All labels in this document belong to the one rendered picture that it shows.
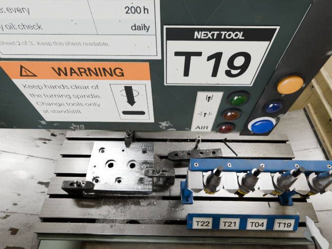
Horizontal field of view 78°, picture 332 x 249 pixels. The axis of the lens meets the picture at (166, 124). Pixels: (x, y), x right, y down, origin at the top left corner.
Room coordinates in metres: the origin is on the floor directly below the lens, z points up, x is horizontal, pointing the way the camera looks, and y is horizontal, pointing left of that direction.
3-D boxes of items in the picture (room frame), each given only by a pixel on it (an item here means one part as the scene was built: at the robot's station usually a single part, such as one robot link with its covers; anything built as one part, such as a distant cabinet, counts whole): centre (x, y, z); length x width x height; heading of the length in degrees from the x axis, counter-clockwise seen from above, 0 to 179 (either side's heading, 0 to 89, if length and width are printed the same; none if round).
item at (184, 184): (0.27, -0.09, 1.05); 0.10 x 0.05 x 0.30; 179
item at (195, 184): (0.22, -0.09, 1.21); 0.07 x 0.05 x 0.01; 179
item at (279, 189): (0.21, -0.37, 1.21); 0.06 x 0.06 x 0.03
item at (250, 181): (0.22, -0.26, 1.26); 0.04 x 0.04 x 0.07
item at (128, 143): (0.53, 0.18, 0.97); 0.13 x 0.03 x 0.15; 179
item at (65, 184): (0.28, 0.37, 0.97); 0.13 x 0.03 x 0.15; 89
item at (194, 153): (0.44, -0.14, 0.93); 0.26 x 0.05 x 0.06; 94
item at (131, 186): (0.37, 0.20, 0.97); 0.29 x 0.23 x 0.05; 89
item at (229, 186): (0.22, -0.20, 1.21); 0.07 x 0.05 x 0.01; 179
